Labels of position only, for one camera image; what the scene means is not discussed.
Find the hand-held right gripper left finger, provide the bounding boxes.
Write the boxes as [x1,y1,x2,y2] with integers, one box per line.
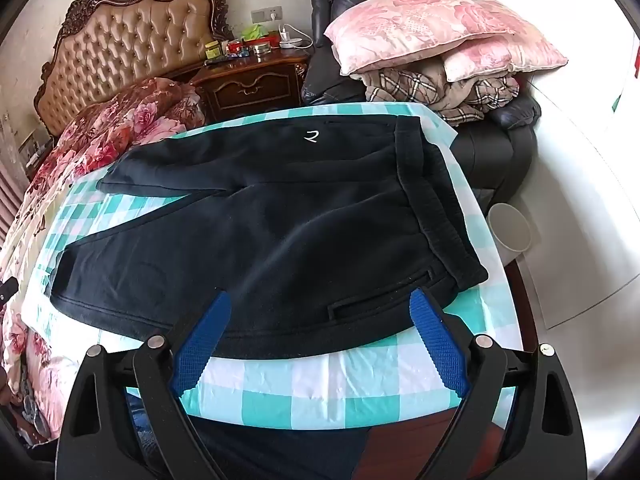
[55,290,236,480]

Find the large pink floral pillow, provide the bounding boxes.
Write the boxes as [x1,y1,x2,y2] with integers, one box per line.
[324,0,521,77]

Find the teal white checked tablecloth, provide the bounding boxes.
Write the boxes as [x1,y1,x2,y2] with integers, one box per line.
[20,101,526,433]

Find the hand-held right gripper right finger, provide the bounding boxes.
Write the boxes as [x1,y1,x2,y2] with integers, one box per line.
[409,287,588,480]

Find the black leather armchair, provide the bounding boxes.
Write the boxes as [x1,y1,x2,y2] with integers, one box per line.
[300,0,543,206]

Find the black pants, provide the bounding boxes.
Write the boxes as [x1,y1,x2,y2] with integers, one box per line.
[49,114,490,361]

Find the pink striped curtain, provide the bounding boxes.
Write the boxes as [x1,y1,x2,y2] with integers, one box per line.
[0,160,26,241]

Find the dark wooden nightstand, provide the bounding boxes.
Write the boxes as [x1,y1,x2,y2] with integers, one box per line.
[190,45,311,123]

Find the beige plaid blanket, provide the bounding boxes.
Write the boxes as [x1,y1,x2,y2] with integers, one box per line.
[357,57,521,128]

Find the white waste bin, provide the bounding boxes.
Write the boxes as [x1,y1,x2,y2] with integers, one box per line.
[487,202,535,253]

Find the tufted leather bed headboard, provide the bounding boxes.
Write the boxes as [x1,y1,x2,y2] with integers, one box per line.
[34,0,236,138]

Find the white charger with cable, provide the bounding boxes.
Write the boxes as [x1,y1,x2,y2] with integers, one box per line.
[277,24,313,50]

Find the red floral blanket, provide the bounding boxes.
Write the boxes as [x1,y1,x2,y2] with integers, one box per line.
[0,77,208,443]

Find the small pink floral pillow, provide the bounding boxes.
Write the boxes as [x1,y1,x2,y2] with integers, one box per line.
[442,0,570,83]

